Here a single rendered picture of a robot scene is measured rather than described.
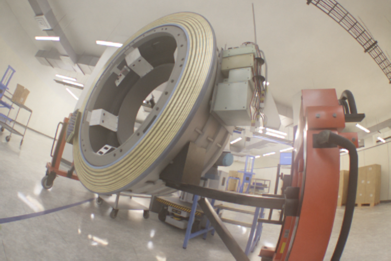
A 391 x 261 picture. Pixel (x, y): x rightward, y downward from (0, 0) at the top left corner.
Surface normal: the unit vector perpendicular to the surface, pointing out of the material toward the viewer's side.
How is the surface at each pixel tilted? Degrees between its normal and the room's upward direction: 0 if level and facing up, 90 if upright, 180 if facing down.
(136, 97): 114
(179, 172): 90
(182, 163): 90
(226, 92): 90
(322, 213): 90
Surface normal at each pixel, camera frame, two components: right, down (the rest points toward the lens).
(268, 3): -0.21, 0.90
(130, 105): 0.80, 0.11
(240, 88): -0.49, -0.42
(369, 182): -0.97, -0.25
